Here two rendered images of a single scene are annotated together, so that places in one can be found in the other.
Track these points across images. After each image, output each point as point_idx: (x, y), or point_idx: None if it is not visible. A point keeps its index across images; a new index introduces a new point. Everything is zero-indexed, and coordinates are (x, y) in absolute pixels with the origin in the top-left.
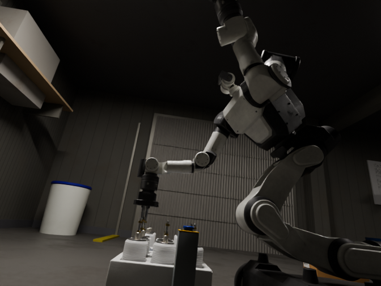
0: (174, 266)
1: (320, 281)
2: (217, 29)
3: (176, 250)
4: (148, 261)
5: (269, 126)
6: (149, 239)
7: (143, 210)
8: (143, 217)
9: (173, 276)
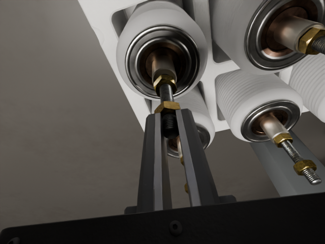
0: (262, 166)
1: None
2: None
3: (276, 173)
4: (214, 110)
5: None
6: (203, 45)
7: (169, 185)
8: (166, 135)
9: (257, 156)
